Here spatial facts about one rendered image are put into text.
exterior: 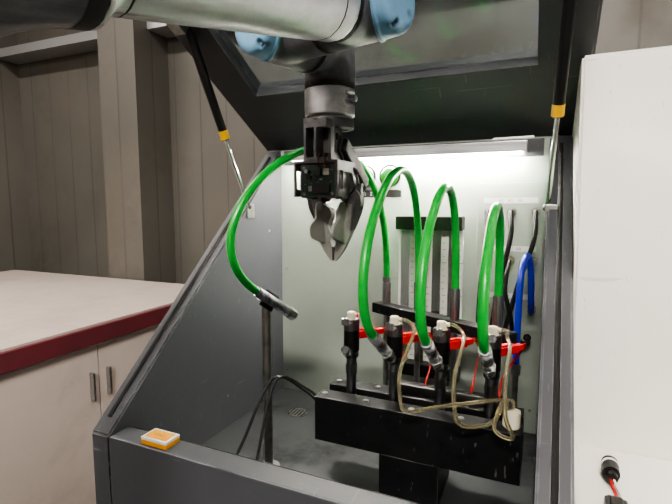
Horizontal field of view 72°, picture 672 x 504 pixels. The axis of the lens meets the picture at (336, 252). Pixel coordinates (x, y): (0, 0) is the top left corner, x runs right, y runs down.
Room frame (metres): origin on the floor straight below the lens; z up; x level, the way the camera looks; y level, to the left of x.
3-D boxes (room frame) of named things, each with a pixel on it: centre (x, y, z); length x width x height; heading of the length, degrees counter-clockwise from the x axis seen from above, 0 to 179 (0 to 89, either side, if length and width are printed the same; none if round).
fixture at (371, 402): (0.76, -0.14, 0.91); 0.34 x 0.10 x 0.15; 66
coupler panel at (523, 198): (0.95, -0.36, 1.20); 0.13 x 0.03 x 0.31; 66
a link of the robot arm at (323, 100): (0.71, 0.01, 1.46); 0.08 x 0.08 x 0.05
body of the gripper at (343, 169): (0.70, 0.01, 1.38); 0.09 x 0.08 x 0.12; 156
